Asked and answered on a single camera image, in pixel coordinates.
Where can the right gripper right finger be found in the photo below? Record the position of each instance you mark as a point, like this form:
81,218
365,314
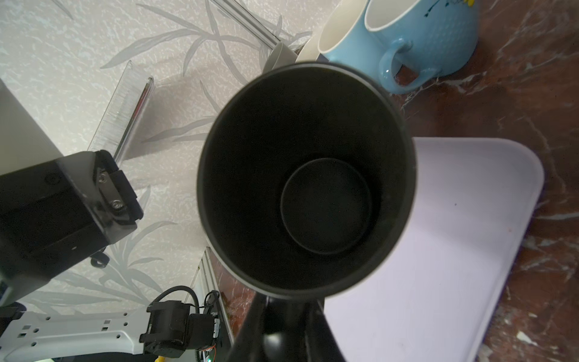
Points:
319,340

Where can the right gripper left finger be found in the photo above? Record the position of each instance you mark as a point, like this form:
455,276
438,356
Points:
248,345

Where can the black mug white rim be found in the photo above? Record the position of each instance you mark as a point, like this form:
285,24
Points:
306,181

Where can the light blue mug front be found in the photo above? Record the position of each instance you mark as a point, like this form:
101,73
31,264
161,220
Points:
345,39

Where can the grey mug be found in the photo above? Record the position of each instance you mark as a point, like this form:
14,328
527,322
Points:
281,55

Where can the lilac purple mug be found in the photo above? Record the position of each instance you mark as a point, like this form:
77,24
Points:
310,52

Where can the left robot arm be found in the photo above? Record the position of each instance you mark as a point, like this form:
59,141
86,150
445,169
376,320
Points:
57,211

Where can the lilac rectangular tray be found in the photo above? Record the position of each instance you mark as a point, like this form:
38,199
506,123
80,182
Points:
434,296

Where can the clear plastic wall bin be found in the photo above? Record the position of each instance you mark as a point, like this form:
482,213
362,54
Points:
124,112

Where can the aluminium frame crossbar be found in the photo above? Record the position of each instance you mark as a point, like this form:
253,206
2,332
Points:
241,15

